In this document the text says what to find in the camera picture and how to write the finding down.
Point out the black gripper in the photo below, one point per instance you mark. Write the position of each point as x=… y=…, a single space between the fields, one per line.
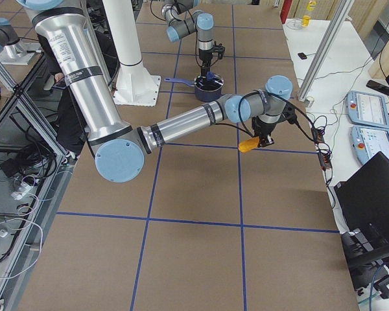
x=262 y=129
x=206 y=60

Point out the glass pot lid blue knob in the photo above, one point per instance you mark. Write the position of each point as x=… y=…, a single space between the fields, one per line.
x=212 y=82

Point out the yellow plastic corn cob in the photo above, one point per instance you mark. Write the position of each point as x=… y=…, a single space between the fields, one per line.
x=248 y=145

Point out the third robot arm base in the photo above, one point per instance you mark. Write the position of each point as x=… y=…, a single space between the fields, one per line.
x=13 y=50

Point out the dark blue saucepan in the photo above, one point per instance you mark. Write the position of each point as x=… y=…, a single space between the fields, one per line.
x=204 y=96

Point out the black phone on table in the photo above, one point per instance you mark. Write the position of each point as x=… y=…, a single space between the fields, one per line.
x=302 y=55

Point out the lower teach pendant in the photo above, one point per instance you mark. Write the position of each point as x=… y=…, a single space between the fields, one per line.
x=368 y=141

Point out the teach pendant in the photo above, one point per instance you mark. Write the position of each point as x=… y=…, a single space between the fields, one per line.
x=368 y=141
x=367 y=109

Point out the upper teach pendant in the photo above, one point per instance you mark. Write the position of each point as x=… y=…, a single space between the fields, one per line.
x=367 y=109

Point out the yellow cup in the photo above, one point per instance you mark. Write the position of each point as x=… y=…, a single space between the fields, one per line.
x=305 y=21

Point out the black laptop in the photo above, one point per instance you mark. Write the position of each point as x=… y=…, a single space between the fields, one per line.
x=364 y=197

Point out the black monitor stand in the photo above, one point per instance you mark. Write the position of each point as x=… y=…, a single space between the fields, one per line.
x=367 y=258

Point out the white robot mounting base plate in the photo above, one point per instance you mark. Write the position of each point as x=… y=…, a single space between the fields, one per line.
x=135 y=86

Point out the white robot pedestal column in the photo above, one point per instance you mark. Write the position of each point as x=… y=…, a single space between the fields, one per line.
x=122 y=24

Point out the aluminium frame post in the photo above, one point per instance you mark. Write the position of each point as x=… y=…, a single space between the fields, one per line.
x=328 y=39

